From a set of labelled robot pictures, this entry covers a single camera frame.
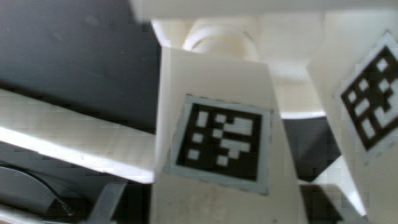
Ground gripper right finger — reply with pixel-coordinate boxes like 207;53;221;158
299;184;371;224

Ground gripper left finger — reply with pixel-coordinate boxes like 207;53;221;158
81;182;150;224

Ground white round stool seat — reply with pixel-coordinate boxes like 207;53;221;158
150;12;324;119

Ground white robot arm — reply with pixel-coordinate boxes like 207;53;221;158
0;164;369;224

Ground white obstacle frame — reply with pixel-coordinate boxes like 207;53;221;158
0;0;398;185

